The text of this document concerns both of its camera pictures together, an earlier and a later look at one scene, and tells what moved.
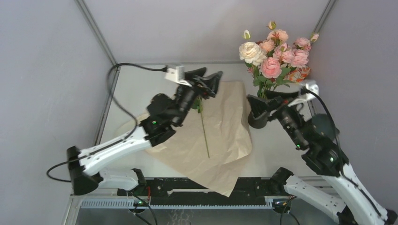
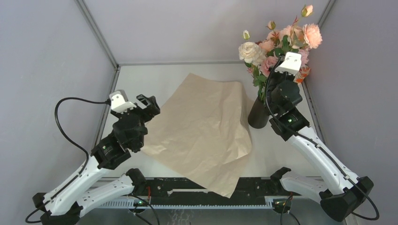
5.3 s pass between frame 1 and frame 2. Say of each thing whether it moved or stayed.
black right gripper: moved
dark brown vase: stayed
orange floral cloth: stayed
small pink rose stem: moved
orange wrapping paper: stayed
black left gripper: moved
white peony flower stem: stayed
